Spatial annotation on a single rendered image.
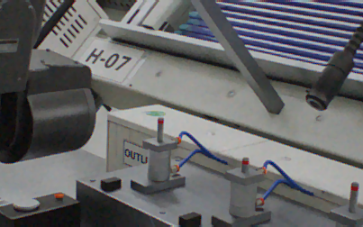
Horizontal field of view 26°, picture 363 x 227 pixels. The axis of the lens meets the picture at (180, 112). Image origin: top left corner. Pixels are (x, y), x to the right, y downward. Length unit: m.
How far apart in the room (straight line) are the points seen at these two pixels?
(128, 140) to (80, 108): 0.39
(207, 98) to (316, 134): 0.17
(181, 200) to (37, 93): 0.26
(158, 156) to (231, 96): 0.22
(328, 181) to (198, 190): 0.12
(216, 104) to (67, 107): 0.44
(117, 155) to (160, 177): 0.20
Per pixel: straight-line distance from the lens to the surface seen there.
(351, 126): 0.83
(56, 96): 0.51
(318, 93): 0.57
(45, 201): 0.75
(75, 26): 2.05
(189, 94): 0.97
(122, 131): 0.92
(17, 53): 0.45
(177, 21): 1.10
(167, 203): 0.71
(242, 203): 0.66
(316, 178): 0.74
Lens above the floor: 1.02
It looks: 17 degrees up
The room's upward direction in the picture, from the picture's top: 36 degrees clockwise
